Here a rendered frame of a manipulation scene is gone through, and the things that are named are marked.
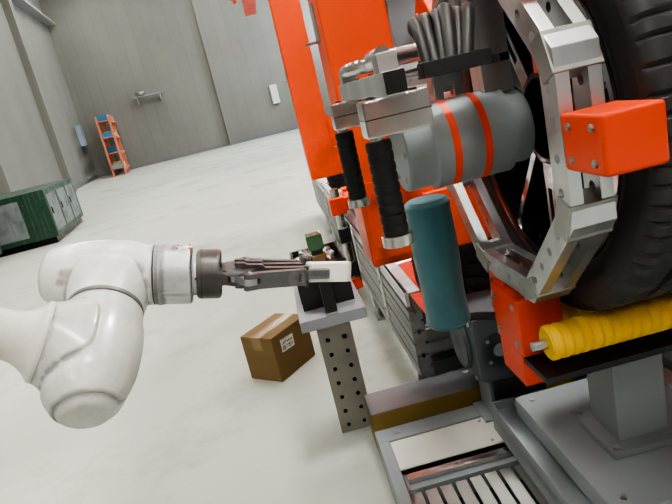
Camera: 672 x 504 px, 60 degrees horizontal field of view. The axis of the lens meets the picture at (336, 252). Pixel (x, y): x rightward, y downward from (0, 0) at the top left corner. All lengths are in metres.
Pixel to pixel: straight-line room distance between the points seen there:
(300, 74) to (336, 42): 1.93
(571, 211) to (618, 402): 0.52
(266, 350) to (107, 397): 1.49
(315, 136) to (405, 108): 2.61
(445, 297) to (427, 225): 0.15
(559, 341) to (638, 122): 0.41
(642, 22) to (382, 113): 0.31
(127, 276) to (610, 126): 0.62
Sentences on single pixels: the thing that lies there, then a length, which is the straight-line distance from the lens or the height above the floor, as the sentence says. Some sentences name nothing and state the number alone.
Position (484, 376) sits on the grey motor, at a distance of 1.45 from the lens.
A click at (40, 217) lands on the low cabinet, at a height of 0.35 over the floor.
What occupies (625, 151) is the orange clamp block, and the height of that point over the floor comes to 0.84.
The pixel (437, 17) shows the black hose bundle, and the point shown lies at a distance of 0.82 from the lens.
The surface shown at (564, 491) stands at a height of 0.15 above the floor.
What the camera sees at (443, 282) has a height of 0.58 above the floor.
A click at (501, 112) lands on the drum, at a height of 0.88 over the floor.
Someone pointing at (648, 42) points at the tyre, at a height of 0.94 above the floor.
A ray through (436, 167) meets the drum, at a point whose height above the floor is 0.82.
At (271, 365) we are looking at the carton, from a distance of 2.21.
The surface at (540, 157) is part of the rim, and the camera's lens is 1.09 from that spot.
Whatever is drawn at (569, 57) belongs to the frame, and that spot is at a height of 0.95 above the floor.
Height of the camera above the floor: 0.97
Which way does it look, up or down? 15 degrees down
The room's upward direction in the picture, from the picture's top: 13 degrees counter-clockwise
